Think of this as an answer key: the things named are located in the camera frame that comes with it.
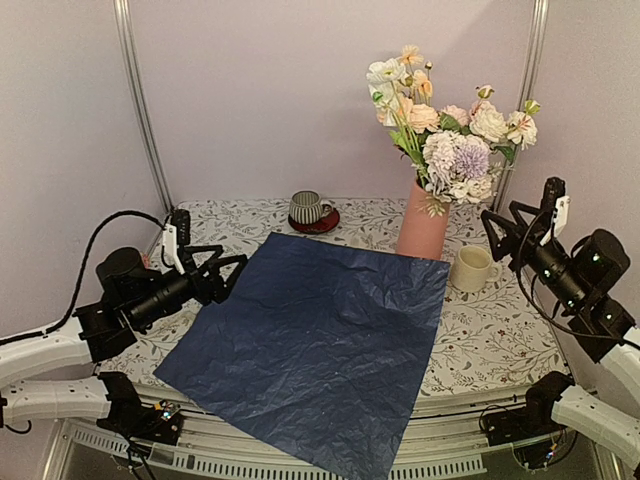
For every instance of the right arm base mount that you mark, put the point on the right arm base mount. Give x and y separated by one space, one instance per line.
534 446

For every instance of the artificial flower bouquet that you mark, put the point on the artificial flower bouquet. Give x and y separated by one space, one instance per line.
454 169

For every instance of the white poppy flower stem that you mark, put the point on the white poppy flower stem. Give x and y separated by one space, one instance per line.
387 90

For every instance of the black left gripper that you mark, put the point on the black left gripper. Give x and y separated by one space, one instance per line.
215 289

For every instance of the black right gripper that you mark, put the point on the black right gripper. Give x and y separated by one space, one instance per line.
514 235

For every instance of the dark red saucer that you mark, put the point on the dark red saucer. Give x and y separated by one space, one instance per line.
324 225

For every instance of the pink rose stem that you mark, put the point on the pink rose stem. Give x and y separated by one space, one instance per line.
454 118

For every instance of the striped ceramic cup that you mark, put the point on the striped ceramic cup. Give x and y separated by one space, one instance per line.
308 207

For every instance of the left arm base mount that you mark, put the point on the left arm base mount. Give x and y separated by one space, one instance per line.
161 422

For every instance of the left aluminium frame post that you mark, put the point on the left aluminium frame post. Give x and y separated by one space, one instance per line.
125 31

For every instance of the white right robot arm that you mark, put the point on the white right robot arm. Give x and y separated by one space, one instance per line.
599 412

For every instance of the white rose stem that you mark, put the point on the white rose stem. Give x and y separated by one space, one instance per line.
505 134

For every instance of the aluminium front rail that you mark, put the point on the aluminium front rail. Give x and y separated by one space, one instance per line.
442 440

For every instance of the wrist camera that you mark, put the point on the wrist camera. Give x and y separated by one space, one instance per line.
557 202
176 237

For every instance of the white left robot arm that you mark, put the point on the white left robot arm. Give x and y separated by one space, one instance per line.
38 352

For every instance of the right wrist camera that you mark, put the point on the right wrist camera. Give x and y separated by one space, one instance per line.
557 202

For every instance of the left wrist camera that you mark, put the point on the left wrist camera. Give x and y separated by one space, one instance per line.
176 237

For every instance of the peach rose cluster stem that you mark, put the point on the peach rose cluster stem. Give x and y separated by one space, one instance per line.
417 117

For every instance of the pink vase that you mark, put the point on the pink vase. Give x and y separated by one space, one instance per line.
423 229

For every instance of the blue wrapping paper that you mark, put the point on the blue wrapping paper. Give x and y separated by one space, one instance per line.
310 325

